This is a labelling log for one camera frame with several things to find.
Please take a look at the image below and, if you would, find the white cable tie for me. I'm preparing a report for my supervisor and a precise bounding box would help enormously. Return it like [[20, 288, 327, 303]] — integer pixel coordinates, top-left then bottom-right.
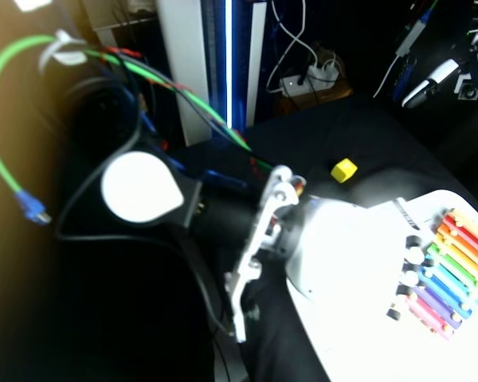
[[37, 29, 89, 76]]

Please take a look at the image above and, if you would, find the thin black cable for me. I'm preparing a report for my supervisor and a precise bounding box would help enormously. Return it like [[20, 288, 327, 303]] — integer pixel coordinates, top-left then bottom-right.
[[55, 119, 240, 337]]

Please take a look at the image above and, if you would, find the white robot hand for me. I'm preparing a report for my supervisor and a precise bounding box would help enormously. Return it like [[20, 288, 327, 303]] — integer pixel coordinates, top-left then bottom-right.
[[401, 23, 478, 109], [285, 196, 436, 322]]

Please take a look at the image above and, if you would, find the blue light strip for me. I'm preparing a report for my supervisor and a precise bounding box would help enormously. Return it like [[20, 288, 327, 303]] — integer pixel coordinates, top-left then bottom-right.
[[222, 0, 235, 129]]

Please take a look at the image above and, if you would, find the white frame post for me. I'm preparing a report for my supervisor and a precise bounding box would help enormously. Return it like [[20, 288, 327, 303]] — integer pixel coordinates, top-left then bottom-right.
[[156, 0, 213, 147]]

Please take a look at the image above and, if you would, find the yellow cube block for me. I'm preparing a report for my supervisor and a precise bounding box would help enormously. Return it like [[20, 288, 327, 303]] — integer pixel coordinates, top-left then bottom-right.
[[329, 158, 359, 184]]

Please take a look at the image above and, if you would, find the white power cable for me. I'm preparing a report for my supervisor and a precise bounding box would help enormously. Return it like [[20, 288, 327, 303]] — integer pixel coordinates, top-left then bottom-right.
[[265, 0, 320, 95]]

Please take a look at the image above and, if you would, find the white cable with adapter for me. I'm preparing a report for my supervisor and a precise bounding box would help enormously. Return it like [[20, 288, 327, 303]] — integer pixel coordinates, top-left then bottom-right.
[[372, 0, 440, 99]]

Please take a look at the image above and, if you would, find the rainbow wooden xylophone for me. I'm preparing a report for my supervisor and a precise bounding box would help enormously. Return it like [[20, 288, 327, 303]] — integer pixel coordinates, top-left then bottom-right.
[[404, 209, 478, 342]]

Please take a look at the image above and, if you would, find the white power strip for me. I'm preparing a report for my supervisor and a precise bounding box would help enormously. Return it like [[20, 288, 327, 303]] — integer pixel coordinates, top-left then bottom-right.
[[278, 63, 343, 97]]

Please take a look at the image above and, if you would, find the black table cloth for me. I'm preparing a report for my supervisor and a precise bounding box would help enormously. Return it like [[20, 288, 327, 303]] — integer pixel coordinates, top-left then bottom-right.
[[59, 95, 478, 382]]

